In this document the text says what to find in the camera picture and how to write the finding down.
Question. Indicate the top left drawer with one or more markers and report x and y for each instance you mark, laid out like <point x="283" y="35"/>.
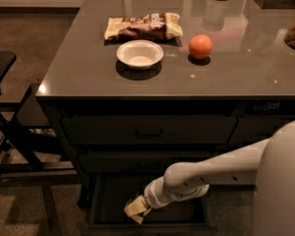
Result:
<point x="148" y="129"/>

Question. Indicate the white paper bowl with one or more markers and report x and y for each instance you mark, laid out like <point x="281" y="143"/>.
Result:
<point x="139" y="54"/>

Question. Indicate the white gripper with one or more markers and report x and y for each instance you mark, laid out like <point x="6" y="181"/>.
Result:
<point x="152" y="195"/>

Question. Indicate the open bottom left drawer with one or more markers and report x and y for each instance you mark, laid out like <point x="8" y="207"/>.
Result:
<point x="107" y="216"/>

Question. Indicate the middle left drawer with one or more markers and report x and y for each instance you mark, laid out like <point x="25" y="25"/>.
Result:
<point x="138" y="161"/>

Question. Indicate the brown chip bag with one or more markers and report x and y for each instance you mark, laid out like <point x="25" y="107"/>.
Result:
<point x="154" y="26"/>

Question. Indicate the top right drawer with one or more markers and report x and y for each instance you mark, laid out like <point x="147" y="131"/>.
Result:
<point x="251" y="129"/>

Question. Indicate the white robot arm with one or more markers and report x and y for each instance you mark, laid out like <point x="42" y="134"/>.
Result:
<point x="269" y="165"/>

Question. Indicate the dark wooden chair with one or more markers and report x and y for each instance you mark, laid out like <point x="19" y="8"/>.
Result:
<point x="25" y="128"/>

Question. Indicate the orange fruit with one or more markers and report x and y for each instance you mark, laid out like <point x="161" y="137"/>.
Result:
<point x="200" y="46"/>

